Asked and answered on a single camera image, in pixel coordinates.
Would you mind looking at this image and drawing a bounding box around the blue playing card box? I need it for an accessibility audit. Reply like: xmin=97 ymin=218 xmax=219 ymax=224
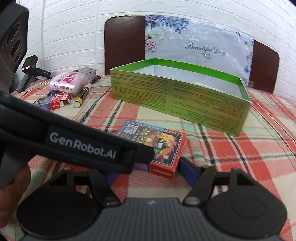
xmin=116 ymin=120 xmax=187 ymax=180

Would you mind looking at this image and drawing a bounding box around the pack of plastic zip bags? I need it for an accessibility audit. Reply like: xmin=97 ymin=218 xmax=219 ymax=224
xmin=47 ymin=66 xmax=97 ymax=96

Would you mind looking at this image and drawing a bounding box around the person's left hand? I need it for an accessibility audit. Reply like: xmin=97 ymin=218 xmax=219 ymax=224
xmin=0 ymin=163 xmax=31 ymax=228

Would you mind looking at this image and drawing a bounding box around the plaid bed sheet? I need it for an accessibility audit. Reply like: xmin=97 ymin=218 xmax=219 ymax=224
xmin=0 ymin=74 xmax=296 ymax=241

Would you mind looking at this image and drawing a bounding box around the red playing card box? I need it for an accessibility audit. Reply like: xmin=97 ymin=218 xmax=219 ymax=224
xmin=33 ymin=91 xmax=73 ymax=112

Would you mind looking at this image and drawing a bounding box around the black yellow marker pen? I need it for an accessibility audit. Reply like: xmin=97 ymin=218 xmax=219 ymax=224
xmin=74 ymin=83 xmax=92 ymax=108

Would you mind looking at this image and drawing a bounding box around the green cardboard box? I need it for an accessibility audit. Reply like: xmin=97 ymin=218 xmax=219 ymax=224
xmin=110 ymin=58 xmax=252 ymax=137

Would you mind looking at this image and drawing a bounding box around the dark brown headboard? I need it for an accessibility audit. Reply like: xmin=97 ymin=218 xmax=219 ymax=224
xmin=104 ymin=15 xmax=280 ymax=93

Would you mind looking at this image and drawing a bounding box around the floral plastic bedding bag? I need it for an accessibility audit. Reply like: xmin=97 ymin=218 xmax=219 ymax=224
xmin=145 ymin=15 xmax=254 ymax=86

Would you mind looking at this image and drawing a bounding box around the black handheld camera device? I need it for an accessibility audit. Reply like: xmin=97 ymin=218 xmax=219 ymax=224
xmin=16 ymin=55 xmax=51 ymax=92

